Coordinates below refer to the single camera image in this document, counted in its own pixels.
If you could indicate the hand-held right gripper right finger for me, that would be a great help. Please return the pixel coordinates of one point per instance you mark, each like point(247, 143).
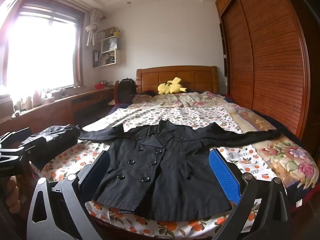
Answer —
point(222, 175)

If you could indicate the floral blanket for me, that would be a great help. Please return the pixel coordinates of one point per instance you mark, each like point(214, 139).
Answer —
point(287, 155)

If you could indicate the red bowl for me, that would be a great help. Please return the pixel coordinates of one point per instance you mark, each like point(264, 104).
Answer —
point(99, 86)

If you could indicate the wooden framed window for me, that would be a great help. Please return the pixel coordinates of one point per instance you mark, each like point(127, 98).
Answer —
point(42, 52)

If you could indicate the folded dark clothes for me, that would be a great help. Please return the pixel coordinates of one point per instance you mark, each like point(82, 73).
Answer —
point(57, 140)

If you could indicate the person's left hand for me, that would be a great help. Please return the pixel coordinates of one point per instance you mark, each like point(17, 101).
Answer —
point(13, 195)

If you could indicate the white tied curtain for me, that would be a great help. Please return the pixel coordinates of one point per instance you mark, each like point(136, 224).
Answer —
point(91, 30)

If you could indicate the white wall shelf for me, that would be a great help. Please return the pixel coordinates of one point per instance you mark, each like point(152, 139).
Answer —
point(117, 57)

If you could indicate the black double-breasted coat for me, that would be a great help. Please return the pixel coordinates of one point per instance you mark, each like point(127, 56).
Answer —
point(162, 170)

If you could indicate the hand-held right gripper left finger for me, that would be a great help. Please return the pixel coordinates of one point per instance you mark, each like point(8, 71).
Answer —
point(96, 177)

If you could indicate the orange print bed sheet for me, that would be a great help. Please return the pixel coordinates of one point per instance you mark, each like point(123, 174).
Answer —
point(190, 115)

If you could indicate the pink bottle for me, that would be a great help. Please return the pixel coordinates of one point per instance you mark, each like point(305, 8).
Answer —
point(37, 98)

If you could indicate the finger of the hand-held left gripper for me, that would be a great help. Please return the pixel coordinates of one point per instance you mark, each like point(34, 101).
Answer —
point(17, 137)
point(35, 146)

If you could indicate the wooden bed headboard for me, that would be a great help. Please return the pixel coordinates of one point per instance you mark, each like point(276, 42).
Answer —
point(195, 77)

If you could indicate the black backpack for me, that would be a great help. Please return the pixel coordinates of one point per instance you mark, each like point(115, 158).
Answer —
point(126, 90)

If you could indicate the yellow plush toy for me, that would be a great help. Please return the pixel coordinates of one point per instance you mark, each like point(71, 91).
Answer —
point(170, 87)

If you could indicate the wooden slatted wardrobe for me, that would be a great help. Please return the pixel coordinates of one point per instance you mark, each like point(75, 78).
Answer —
point(270, 67)

